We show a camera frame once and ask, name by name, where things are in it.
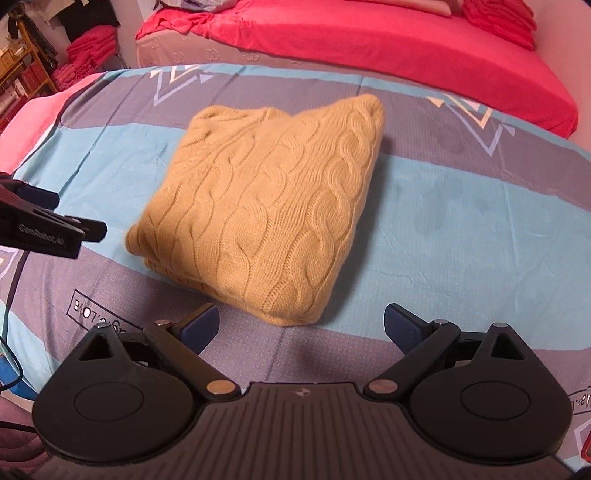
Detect tan cable-knit cardigan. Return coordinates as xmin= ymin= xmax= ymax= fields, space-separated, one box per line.
xmin=125 ymin=94 xmax=386 ymax=326

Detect hanging clothes on rack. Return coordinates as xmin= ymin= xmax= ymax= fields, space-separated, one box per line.
xmin=38 ymin=0 xmax=120 ymax=42

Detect light blue crumpled clothes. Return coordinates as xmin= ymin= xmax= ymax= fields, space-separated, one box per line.
xmin=154 ymin=0 xmax=238 ymax=13

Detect pink fleece blanket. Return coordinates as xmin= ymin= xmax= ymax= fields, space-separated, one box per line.
xmin=0 ymin=73 xmax=104 ymax=174

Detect blue grey patterned bedsheet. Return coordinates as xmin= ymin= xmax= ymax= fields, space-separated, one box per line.
xmin=1 ymin=64 xmax=590 ymax=468

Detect wooden bookshelf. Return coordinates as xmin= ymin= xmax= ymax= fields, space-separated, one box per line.
xmin=1 ymin=15 xmax=57 ymax=132

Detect stack of pink towels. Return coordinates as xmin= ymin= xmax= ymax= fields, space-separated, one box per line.
xmin=52 ymin=25 xmax=118 ymax=91

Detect folded red knit blanket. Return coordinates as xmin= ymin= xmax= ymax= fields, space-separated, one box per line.
xmin=462 ymin=0 xmax=537 ymax=51

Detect black cable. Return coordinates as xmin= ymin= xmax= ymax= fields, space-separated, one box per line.
xmin=0 ymin=248 xmax=38 ymax=434

